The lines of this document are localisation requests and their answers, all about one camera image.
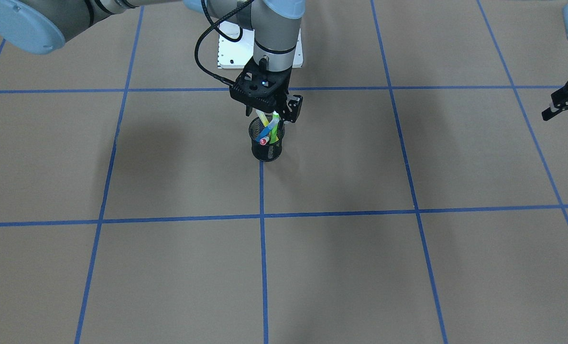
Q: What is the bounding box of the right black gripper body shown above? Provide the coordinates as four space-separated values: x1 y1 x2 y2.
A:
229 58 292 113

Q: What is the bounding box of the blue marker pen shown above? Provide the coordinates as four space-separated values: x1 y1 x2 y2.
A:
256 119 279 141

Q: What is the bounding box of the red capped white marker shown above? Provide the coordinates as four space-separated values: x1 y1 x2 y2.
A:
258 135 271 146

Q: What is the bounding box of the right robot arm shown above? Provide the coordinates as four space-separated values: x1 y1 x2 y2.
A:
0 0 306 122

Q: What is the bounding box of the yellow highlighter pen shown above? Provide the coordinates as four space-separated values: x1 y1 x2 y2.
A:
255 109 270 127

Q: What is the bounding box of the green highlighter pen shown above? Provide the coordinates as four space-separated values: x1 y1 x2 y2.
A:
269 111 281 144

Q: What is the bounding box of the black mesh pen cup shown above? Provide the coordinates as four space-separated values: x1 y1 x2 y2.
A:
248 116 284 162

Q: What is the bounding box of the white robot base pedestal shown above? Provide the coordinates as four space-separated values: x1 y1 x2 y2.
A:
217 23 304 69

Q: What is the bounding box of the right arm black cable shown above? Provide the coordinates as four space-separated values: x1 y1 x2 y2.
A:
194 0 256 86

